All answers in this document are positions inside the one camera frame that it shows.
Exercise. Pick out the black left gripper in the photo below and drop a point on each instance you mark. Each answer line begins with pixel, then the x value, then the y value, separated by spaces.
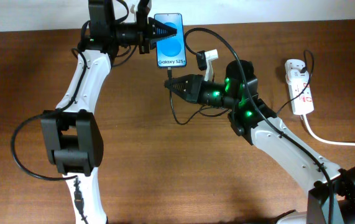
pixel 153 25

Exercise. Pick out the white power strip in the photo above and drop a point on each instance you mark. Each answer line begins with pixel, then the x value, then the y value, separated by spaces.
pixel 299 91

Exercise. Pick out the black charger plug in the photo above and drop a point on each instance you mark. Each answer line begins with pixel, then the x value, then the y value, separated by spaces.
pixel 303 70

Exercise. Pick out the blue Galaxy smartphone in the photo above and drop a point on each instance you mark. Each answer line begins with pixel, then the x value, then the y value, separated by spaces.
pixel 171 51

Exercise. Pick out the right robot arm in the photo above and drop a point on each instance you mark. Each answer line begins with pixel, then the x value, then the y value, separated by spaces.
pixel 330 189

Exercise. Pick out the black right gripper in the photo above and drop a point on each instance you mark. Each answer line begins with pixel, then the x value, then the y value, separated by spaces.
pixel 193 91

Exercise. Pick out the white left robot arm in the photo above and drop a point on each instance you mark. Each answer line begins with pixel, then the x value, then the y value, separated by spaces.
pixel 71 135

